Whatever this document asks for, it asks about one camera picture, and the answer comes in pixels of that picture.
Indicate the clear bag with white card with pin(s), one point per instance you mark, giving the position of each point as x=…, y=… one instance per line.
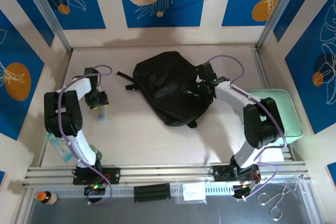
x=193, y=192

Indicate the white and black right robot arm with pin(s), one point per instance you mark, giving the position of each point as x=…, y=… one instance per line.
x=262, y=124

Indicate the green round container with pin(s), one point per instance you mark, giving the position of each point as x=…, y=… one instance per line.
x=97, y=153

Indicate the blue poster small orange circle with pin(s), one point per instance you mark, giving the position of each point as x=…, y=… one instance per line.
x=78, y=11

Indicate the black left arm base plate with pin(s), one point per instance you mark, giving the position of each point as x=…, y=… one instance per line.
x=115, y=175

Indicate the small clear plastic bottle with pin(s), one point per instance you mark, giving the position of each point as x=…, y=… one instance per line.
x=102, y=117

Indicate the brown bottle with orange cap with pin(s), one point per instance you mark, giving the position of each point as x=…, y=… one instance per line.
x=47, y=197

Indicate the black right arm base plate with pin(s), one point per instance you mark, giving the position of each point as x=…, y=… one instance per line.
x=220, y=174

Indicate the plain blue poster corner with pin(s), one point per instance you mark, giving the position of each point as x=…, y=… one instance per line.
x=332, y=172
x=2, y=178

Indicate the blue poster dark circle leaf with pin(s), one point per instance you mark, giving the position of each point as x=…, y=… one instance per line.
x=309, y=51

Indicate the aluminium mounting rail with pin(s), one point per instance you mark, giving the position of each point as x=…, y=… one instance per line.
x=162, y=172

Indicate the blue poster beige circle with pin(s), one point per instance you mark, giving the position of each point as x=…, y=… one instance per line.
x=178, y=3

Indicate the black backpack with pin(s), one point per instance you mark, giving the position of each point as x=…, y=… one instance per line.
x=162, y=77

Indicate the black ridged block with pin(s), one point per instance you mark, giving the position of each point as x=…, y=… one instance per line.
x=152, y=193

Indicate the blue poster large orange circle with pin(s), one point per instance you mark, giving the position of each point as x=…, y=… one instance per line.
x=15, y=51

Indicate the blue snack packet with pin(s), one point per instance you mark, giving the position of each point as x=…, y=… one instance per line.
x=61, y=149

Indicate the blue poster white flower lines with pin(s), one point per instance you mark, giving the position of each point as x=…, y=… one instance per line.
x=31, y=9

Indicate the aluminium frame post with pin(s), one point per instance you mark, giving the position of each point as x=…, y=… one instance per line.
x=48, y=14
x=277, y=11

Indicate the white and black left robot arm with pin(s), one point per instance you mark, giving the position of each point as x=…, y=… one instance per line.
x=63, y=113

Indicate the mint green tray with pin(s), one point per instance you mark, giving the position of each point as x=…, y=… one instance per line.
x=291, y=113

